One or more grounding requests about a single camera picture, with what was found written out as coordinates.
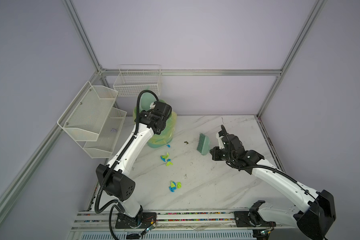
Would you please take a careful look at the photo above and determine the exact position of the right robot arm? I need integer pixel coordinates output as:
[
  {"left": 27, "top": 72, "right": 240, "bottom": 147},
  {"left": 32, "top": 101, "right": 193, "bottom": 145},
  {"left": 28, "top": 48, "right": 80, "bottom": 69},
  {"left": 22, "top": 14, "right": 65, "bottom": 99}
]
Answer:
[{"left": 210, "top": 126, "right": 336, "bottom": 240}]

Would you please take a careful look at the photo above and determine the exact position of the aluminium frame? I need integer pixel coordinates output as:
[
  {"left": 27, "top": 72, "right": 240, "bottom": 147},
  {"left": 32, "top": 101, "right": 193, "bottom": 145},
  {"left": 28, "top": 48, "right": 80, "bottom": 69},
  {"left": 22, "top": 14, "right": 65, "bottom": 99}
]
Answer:
[{"left": 0, "top": 1, "right": 326, "bottom": 227}]

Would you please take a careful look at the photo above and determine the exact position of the green plastic dustpan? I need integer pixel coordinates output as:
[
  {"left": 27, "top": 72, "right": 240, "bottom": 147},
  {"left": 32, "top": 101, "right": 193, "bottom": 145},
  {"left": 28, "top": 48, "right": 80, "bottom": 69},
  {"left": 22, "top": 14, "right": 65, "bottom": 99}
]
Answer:
[{"left": 139, "top": 93, "right": 156, "bottom": 112}]

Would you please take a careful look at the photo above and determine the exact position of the white wire basket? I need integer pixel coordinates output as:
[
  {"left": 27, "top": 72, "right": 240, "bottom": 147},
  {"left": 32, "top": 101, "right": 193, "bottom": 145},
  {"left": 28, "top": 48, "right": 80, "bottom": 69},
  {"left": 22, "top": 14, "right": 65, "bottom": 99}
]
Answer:
[{"left": 113, "top": 65, "right": 163, "bottom": 97}]

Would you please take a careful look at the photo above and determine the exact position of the upper white mesh shelf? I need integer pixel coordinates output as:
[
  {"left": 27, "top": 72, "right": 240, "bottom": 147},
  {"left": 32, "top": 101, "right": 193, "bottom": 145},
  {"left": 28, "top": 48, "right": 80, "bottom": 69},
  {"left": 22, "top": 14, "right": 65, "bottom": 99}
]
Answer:
[{"left": 57, "top": 82, "right": 118, "bottom": 142}]

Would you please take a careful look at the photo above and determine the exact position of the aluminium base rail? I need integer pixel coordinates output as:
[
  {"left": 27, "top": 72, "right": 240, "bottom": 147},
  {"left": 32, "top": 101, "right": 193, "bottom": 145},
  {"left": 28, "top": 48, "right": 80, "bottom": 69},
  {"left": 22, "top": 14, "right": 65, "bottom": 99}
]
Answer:
[{"left": 68, "top": 210, "right": 307, "bottom": 240}]

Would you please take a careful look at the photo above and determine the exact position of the green hand brush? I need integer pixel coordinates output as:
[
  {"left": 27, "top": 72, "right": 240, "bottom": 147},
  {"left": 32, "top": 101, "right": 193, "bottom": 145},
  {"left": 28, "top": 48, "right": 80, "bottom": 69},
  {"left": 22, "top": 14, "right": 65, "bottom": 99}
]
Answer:
[{"left": 197, "top": 133, "right": 210, "bottom": 156}]

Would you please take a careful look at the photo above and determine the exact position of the lower white mesh shelf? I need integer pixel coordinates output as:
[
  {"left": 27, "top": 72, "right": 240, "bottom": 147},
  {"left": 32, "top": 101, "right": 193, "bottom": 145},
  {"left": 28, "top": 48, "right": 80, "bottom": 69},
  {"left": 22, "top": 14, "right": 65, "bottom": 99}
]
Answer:
[{"left": 84, "top": 108, "right": 127, "bottom": 159}]

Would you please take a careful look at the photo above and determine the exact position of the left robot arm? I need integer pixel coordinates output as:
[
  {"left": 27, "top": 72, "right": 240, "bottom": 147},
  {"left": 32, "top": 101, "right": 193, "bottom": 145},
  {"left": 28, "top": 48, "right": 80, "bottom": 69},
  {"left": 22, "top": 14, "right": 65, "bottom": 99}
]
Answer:
[{"left": 94, "top": 90, "right": 172, "bottom": 228}]

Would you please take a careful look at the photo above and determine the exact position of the green trash bin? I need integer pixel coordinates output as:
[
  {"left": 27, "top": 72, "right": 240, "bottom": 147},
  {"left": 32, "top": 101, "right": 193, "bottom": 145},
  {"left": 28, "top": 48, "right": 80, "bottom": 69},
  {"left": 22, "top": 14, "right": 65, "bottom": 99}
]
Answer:
[{"left": 139, "top": 100, "right": 177, "bottom": 149}]

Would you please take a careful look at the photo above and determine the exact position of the white mesh shelf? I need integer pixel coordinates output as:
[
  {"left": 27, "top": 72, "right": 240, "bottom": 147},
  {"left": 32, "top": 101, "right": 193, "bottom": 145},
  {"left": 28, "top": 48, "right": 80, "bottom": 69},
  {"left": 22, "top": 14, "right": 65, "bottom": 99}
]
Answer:
[
  {"left": 84, "top": 108, "right": 127, "bottom": 159},
  {"left": 57, "top": 82, "right": 118, "bottom": 142}
]

